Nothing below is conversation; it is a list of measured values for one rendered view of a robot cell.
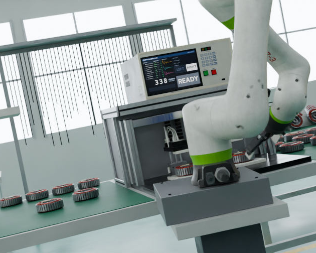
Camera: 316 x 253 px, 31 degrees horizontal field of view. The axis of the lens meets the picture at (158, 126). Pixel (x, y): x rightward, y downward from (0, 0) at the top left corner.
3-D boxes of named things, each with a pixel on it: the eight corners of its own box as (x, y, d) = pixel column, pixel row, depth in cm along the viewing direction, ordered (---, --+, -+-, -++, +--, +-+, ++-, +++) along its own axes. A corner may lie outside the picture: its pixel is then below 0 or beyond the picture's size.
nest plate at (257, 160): (266, 161, 240) (266, 158, 240) (233, 168, 236) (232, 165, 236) (251, 159, 254) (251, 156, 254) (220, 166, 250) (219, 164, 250)
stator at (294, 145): (275, 153, 274) (274, 146, 274) (293, 148, 280) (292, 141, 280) (291, 153, 265) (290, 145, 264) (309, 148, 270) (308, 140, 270)
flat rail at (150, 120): (262, 101, 258) (261, 94, 258) (129, 128, 242) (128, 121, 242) (261, 101, 259) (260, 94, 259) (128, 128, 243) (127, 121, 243)
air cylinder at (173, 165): (189, 172, 251) (186, 160, 251) (172, 176, 249) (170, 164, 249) (185, 172, 256) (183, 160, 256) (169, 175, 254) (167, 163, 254)
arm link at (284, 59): (223, 35, 188) (250, 22, 180) (229, 9, 194) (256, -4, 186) (288, 96, 206) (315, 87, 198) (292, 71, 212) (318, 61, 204)
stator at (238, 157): (260, 158, 241) (258, 150, 241) (235, 164, 238) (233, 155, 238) (249, 157, 252) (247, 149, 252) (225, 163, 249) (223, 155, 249)
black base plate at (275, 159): (311, 161, 229) (310, 155, 229) (159, 198, 212) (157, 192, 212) (260, 157, 274) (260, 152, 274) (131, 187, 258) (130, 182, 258)
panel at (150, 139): (262, 152, 274) (250, 90, 273) (128, 183, 257) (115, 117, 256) (261, 152, 275) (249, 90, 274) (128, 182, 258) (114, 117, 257)
